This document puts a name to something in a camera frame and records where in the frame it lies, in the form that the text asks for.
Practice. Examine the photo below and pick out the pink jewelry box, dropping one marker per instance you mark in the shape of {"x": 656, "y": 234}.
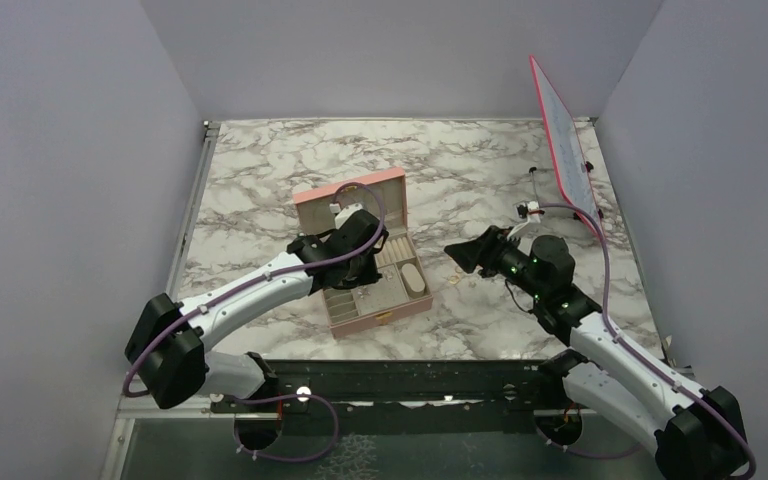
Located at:
{"x": 365, "y": 307}

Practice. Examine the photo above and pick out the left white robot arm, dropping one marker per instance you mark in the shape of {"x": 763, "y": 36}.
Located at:
{"x": 171, "y": 350}

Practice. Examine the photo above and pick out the beige watch pillow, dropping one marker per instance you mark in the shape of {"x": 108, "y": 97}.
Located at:
{"x": 413, "y": 280}

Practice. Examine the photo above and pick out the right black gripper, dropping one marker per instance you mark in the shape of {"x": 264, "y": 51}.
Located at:
{"x": 484, "y": 251}

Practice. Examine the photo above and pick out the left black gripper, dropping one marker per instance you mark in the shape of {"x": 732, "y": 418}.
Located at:
{"x": 370, "y": 275}

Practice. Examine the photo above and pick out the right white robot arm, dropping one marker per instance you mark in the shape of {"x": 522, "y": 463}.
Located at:
{"x": 691, "y": 431}

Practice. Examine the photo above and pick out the black metal base rail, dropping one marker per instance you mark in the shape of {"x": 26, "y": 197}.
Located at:
{"x": 389, "y": 397}

